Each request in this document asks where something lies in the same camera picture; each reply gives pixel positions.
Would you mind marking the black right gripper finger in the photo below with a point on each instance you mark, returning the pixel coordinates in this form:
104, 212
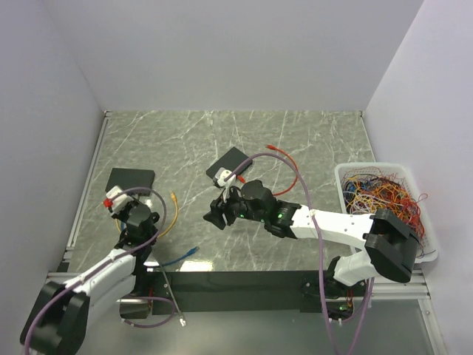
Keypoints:
227, 218
215, 215

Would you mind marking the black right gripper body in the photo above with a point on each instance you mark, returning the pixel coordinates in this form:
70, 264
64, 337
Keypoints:
236, 203

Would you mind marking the black Mercury network switch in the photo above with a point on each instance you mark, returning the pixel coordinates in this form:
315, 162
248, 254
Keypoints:
230, 161

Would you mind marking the black TP-Link network switch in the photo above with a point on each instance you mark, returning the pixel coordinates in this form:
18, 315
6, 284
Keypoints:
130, 178

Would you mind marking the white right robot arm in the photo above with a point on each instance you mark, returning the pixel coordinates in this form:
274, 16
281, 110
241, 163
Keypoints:
387, 247

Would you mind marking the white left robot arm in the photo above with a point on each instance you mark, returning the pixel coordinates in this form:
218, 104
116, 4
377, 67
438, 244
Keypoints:
62, 312

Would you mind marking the white plastic basket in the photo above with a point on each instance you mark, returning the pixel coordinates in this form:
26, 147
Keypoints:
366, 187

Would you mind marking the aluminium rail frame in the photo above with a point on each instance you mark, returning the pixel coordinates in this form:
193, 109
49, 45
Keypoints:
179, 146

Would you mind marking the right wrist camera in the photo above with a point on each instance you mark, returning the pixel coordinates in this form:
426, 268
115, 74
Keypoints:
224, 179

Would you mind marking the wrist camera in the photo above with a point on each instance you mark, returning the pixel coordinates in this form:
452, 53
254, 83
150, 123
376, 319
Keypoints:
119, 203
224, 179

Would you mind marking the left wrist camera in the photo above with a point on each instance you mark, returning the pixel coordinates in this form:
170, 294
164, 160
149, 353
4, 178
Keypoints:
119, 203

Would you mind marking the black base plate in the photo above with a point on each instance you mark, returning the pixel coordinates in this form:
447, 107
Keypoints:
201, 291

